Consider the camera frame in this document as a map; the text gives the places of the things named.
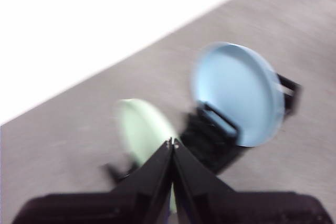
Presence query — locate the black plastic plate rack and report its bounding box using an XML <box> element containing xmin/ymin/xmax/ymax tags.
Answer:
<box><xmin>101</xmin><ymin>73</ymin><xmax>302</xmax><ymax>183</ymax></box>

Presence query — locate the blue round plate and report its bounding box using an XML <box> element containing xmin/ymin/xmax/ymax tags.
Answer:
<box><xmin>190</xmin><ymin>41</ymin><xmax>286</xmax><ymax>147</ymax></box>

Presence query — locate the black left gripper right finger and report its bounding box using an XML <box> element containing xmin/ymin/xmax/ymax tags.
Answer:
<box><xmin>172</xmin><ymin>142</ymin><xmax>332</xmax><ymax>224</ymax></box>

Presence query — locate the pale green round plate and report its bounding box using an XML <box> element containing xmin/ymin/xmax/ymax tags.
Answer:
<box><xmin>115</xmin><ymin>98</ymin><xmax>180</xmax><ymax>213</ymax></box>

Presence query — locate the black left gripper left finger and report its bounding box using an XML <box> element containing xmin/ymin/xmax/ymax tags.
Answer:
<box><xmin>12</xmin><ymin>139</ymin><xmax>173</xmax><ymax>224</ymax></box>

